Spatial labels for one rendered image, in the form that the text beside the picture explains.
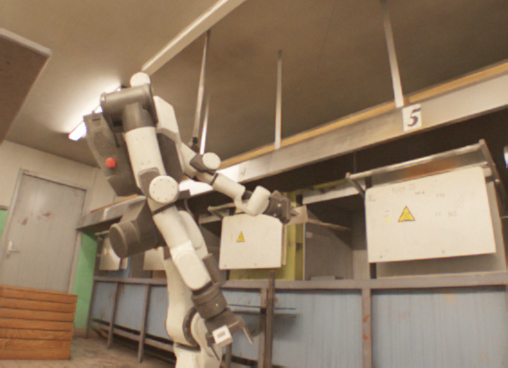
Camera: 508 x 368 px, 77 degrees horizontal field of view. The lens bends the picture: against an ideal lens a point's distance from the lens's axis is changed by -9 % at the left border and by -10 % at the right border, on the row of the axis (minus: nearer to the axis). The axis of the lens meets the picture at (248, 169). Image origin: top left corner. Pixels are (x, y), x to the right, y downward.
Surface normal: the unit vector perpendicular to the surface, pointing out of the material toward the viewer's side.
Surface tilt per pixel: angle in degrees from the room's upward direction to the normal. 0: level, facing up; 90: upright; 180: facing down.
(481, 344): 90
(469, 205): 90
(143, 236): 111
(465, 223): 90
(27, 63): 180
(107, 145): 105
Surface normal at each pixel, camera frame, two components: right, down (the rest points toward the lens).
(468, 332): -0.72, -0.28
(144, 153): 0.15, -0.09
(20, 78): -0.05, 0.94
